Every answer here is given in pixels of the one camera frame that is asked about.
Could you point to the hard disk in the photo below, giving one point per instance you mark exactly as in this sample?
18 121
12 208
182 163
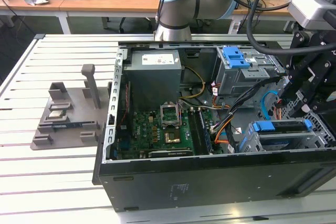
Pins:
283 125

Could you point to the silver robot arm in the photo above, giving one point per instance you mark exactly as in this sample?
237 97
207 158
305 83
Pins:
178 1

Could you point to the metal disk bay cage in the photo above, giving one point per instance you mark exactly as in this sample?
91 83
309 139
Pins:
252 142

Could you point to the metal drive cage blue latch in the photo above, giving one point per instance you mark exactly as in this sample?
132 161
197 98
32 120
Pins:
236 82

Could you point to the black RAM slot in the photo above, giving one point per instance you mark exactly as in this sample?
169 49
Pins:
193 129
199 132

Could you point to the black PC case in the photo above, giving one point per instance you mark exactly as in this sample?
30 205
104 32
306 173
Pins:
210 182

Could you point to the CPU socket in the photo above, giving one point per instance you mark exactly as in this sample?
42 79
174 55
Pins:
172 136

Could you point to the black graphics card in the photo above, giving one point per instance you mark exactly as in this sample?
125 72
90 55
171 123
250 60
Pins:
168 153

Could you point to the grey power supply unit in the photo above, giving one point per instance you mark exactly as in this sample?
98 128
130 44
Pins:
152 82

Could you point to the green motherboard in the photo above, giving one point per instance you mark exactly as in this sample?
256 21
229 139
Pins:
147 132

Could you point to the grey parts rack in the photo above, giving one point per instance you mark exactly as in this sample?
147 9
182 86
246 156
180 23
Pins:
76 132

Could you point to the silver CPU chip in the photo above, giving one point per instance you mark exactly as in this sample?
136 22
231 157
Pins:
57 113

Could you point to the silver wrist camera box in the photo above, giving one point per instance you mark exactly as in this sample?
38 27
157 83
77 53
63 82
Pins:
307 6

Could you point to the wooden desk white frame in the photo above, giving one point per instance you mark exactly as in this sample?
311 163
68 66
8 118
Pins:
31 7
118 1

